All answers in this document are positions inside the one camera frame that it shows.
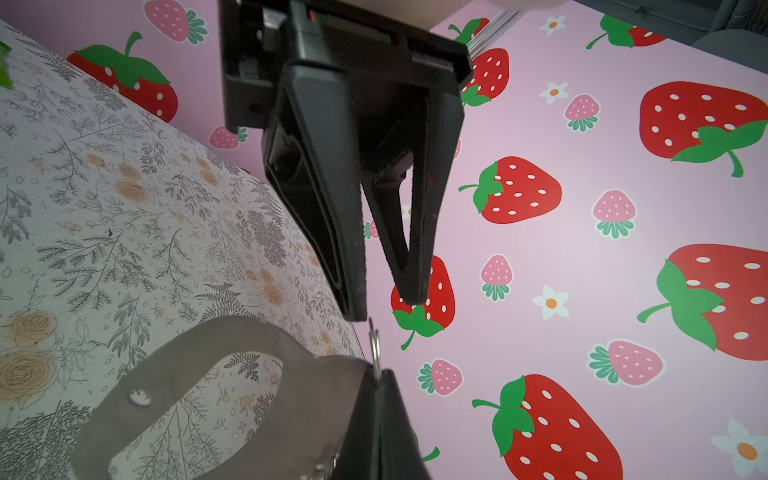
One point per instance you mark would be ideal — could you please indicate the green snack packet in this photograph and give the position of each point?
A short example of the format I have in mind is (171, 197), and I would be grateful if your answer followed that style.
(5, 80)

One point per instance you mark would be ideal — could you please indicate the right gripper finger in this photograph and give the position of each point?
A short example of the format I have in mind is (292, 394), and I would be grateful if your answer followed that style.
(380, 443)

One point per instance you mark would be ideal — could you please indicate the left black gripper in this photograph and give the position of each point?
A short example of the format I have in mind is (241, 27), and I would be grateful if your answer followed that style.
(292, 59)

